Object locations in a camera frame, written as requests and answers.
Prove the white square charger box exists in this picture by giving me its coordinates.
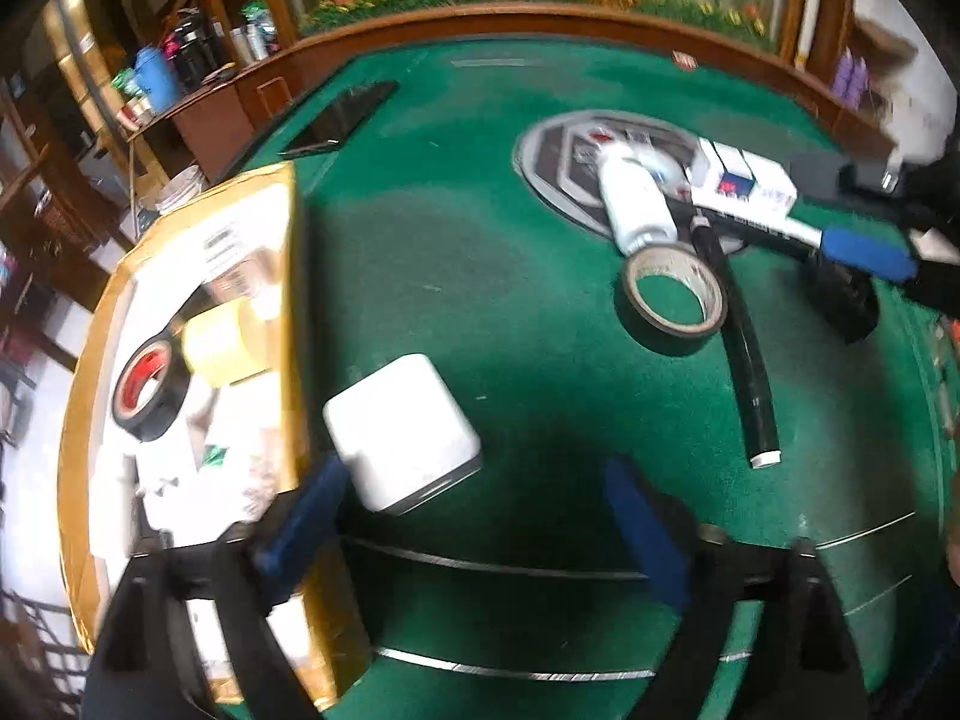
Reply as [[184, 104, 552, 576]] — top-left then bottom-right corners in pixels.
[[322, 353, 482, 515]]

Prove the blue thermos jug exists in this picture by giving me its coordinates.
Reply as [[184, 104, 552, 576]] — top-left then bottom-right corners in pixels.
[[133, 46, 181, 114]]

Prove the red mahjong tile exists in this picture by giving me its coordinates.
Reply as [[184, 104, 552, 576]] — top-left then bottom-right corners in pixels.
[[672, 52, 698, 71]]

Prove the white pill bottle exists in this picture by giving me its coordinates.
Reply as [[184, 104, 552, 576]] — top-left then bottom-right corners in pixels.
[[597, 156, 677, 257]]

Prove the black thermos flask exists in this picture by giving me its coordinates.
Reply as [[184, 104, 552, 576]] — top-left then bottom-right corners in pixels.
[[171, 8, 220, 91]]

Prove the brown tape roll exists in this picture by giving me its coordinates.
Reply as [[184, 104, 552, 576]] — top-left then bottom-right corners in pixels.
[[615, 244, 727, 356]]

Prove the long black pen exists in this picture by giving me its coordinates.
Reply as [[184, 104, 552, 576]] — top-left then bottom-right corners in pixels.
[[690, 215, 781, 470]]

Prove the wooden cabinet counter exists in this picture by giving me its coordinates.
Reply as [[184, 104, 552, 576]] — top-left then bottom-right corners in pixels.
[[139, 2, 895, 182]]

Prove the black tape roll red core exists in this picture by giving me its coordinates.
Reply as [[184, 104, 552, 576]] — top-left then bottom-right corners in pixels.
[[110, 332, 192, 442]]

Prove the yellow rimmed white tray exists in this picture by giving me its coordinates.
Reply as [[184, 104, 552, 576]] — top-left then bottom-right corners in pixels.
[[57, 163, 371, 717]]

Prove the black phone on table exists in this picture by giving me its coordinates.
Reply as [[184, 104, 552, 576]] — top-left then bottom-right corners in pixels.
[[281, 80, 398, 160]]

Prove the playing card box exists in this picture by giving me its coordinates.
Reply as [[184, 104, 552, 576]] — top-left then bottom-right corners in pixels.
[[688, 138, 797, 218]]

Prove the white marker pen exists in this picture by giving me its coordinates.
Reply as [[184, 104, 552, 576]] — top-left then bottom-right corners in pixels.
[[667, 199, 822, 257]]

